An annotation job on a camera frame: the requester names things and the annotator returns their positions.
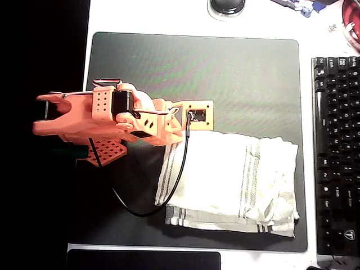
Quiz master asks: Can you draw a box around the white striped towel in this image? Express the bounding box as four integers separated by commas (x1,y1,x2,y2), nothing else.
154,129,300,239

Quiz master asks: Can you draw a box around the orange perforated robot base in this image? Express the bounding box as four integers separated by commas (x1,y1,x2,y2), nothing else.
75,139,128,169

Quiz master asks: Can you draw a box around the black desk mat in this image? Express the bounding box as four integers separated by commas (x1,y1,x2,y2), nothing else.
69,31,308,253

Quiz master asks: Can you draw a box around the black round object white base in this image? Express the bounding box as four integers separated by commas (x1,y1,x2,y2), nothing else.
207,0,246,21

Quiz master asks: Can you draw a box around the black computer keyboard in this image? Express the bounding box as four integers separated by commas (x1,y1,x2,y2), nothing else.
311,56,360,257

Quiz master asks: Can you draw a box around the blue white plastic part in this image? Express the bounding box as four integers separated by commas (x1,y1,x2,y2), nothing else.
294,4,314,19

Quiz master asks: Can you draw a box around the dark blue flat object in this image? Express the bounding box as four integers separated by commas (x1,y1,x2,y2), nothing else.
309,0,341,14

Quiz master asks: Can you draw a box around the red bowl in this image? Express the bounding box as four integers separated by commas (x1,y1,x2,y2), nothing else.
341,0,360,54

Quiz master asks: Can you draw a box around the black object at desk edge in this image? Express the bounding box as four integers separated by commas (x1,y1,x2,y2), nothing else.
306,260,360,270

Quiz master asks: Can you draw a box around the black camera cable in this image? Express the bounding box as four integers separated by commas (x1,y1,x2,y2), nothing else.
87,111,192,218

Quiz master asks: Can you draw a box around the orange gripper camera mount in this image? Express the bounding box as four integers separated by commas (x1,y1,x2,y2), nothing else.
182,100,214,132

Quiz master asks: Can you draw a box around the red black servo wire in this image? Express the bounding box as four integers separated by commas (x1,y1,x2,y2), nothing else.
92,78,124,88

